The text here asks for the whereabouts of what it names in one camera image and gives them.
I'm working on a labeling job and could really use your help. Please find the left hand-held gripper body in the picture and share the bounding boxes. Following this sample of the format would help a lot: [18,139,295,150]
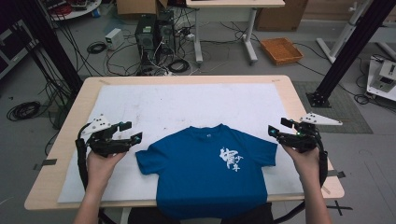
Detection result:
[79,114,132,159]

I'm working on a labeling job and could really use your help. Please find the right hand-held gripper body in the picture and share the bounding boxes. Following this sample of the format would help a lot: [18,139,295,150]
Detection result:
[277,112,344,154]

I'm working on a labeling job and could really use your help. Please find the blue t-shirt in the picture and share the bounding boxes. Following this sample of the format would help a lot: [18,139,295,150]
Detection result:
[134,123,278,221]

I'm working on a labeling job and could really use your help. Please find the person's left hand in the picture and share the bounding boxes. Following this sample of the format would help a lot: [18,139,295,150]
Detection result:
[86,150,127,191]

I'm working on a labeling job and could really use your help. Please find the person's right hand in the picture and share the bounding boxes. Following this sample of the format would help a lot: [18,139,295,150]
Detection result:
[281,144,322,189]

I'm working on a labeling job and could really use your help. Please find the grey tape piece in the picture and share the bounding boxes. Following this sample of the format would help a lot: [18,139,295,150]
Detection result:
[327,169,347,179]
[33,158,58,172]

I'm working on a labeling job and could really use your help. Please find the grey floor mat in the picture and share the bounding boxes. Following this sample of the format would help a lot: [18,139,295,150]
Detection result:
[292,80,374,135]

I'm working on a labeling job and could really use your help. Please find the white felt mat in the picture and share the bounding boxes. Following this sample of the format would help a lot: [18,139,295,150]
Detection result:
[57,82,304,203]

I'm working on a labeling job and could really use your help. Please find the orange tray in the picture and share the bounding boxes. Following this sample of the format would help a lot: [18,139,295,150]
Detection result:
[260,36,304,66]

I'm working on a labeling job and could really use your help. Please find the black tape cross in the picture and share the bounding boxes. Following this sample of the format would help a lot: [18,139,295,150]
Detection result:
[323,200,354,217]

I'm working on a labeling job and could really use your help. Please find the person's dark trousers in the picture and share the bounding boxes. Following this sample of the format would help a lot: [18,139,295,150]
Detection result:
[127,202,276,224]

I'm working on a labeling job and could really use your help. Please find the white power supply box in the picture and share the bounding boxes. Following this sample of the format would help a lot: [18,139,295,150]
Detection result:
[105,27,125,51]

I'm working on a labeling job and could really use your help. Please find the black computer tower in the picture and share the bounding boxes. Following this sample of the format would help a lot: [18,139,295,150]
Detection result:
[134,14,157,61]
[155,10,177,56]

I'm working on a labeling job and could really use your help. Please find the white instrument box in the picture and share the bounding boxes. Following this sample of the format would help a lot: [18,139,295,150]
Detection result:
[369,60,396,93]

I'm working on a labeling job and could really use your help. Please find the white metal stand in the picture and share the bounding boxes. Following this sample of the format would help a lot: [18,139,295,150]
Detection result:
[316,0,375,64]

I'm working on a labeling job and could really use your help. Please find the large cardboard box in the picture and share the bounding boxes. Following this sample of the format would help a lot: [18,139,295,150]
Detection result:
[255,0,309,33]

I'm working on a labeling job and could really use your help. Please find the small cardboard box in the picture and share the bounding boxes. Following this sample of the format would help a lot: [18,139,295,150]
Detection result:
[116,0,169,16]

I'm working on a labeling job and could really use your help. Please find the round white table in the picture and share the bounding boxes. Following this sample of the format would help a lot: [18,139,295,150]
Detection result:
[46,0,103,21]

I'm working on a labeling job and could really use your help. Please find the white desk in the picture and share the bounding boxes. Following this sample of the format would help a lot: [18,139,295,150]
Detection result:
[185,0,286,65]

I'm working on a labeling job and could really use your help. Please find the dark shelf rack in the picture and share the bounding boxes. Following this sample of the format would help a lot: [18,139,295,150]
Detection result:
[0,20,39,79]

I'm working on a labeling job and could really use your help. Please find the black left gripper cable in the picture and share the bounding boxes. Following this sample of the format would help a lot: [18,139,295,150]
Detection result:
[75,122,94,191]

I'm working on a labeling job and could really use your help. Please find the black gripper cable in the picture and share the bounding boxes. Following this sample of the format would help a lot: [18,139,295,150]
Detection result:
[273,130,330,224]
[75,122,94,191]

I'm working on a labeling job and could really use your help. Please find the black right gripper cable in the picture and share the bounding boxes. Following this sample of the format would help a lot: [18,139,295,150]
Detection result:
[273,130,330,224]

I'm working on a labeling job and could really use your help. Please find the small coiled black cable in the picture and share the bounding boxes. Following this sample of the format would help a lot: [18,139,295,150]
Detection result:
[86,41,107,55]

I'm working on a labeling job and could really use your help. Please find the large coiled black cable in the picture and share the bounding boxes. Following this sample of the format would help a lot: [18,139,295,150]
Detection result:
[6,101,42,122]

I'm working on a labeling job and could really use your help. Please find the black metal frame post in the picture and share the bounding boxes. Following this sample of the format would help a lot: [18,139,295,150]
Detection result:
[12,0,84,97]
[305,0,396,109]

